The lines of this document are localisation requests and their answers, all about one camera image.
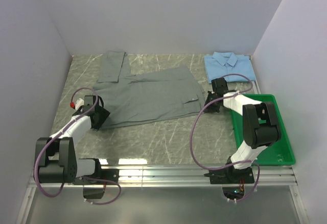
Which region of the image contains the grey long sleeve shirt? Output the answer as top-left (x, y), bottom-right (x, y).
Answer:
top-left (94, 52), bottom-right (205, 130)

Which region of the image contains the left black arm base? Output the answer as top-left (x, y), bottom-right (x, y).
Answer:
top-left (72, 168), bottom-right (121, 201)

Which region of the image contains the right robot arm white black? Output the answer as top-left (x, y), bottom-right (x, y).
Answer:
top-left (204, 78), bottom-right (282, 183)

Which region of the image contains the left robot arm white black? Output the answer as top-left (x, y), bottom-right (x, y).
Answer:
top-left (33, 95), bottom-right (110, 183)

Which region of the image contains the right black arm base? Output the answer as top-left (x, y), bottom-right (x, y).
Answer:
top-left (204, 166), bottom-right (259, 203)

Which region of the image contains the folded light blue shirt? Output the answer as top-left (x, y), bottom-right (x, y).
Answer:
top-left (203, 52), bottom-right (256, 84)

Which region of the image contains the green plastic tray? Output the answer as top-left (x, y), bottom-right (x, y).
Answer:
top-left (231, 94), bottom-right (296, 165)

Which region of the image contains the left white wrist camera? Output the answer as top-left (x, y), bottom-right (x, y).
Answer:
top-left (69, 98), bottom-right (84, 110)

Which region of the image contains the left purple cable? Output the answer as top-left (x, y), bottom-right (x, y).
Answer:
top-left (34, 87), bottom-right (122, 206)

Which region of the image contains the aluminium mounting rail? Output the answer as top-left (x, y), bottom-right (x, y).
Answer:
top-left (17, 165), bottom-right (309, 223)

